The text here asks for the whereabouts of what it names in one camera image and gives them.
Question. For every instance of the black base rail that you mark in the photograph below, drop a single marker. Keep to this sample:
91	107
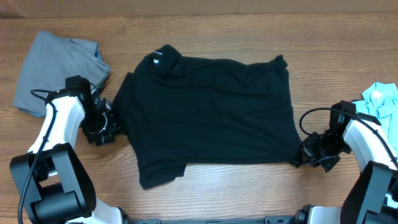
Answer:
284	219

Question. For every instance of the grey folded shirt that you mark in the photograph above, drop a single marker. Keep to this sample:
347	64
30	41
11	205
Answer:
50	60

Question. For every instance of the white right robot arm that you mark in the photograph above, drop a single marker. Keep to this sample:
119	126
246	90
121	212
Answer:
373	199

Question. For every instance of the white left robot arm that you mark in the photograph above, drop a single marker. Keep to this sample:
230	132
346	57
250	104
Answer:
53	185

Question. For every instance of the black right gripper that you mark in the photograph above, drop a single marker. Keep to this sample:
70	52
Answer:
307	150

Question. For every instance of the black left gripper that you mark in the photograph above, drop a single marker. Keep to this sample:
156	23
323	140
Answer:
114	129

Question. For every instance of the light blue shirt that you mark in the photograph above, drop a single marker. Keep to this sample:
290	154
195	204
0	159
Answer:
380	100

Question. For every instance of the black polo shirt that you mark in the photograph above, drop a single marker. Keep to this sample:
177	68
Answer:
178	110

